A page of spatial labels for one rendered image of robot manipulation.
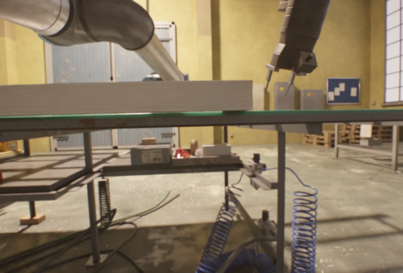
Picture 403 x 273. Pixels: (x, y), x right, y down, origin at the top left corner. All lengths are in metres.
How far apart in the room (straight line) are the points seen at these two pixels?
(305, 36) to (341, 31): 9.12
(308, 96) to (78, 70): 7.55
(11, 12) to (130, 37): 0.23
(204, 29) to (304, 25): 6.87
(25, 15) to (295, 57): 0.51
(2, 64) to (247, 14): 7.69
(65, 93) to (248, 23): 7.72
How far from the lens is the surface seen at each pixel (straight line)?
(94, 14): 0.58
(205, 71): 6.90
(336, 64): 9.17
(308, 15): 0.47
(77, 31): 0.62
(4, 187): 1.22
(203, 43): 7.14
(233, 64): 7.54
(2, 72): 8.65
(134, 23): 0.60
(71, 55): 8.06
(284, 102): 7.70
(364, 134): 4.54
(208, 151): 1.28
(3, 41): 8.82
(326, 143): 7.02
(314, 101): 8.24
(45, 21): 0.57
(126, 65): 7.45
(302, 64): 0.44
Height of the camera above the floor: 0.84
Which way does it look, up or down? 4 degrees down
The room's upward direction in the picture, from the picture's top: 1 degrees counter-clockwise
